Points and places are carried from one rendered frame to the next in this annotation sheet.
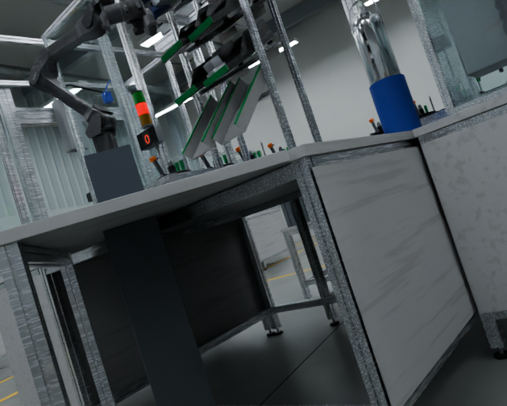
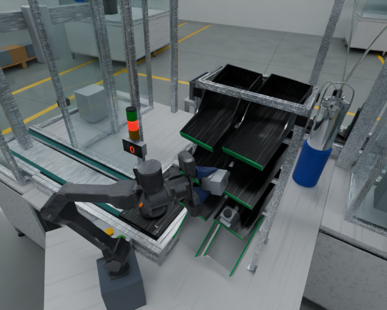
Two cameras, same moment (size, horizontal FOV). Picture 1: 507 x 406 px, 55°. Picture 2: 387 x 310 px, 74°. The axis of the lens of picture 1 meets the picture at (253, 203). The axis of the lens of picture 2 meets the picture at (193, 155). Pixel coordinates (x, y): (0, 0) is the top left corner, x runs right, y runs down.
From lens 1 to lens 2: 1.61 m
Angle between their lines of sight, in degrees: 41
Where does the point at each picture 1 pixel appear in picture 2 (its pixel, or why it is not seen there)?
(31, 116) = not seen: outside the picture
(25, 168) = not seen: outside the picture
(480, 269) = not seen: hidden behind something
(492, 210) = (330, 274)
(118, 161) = (130, 290)
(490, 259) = (311, 282)
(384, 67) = (325, 145)
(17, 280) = not seen: outside the picture
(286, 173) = not seen: outside the picture
